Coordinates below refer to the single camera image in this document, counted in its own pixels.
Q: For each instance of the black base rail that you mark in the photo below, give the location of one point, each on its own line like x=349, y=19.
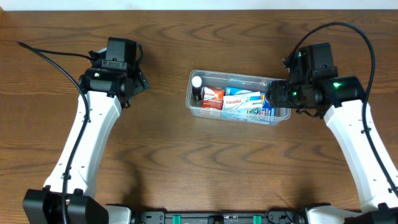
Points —
x=217, y=218

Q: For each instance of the black bottle white cap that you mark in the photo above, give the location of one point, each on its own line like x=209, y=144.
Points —
x=197, y=88

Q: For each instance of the red snack packet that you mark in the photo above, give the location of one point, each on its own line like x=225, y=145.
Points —
x=213, y=98

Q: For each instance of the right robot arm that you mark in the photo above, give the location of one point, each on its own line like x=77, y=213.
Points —
x=340, y=102

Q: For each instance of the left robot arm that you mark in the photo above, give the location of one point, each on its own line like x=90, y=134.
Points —
x=68, y=194

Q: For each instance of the blue Kool Fever box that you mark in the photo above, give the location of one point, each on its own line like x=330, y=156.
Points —
x=264, y=110

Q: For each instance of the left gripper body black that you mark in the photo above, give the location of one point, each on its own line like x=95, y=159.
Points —
x=140, y=82

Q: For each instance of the clear plastic container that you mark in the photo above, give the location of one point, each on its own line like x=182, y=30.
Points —
x=221, y=80

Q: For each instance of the white green medicine box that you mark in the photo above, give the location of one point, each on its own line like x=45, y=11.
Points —
x=242, y=101

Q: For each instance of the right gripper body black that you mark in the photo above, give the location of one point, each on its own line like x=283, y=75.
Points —
x=277, y=94

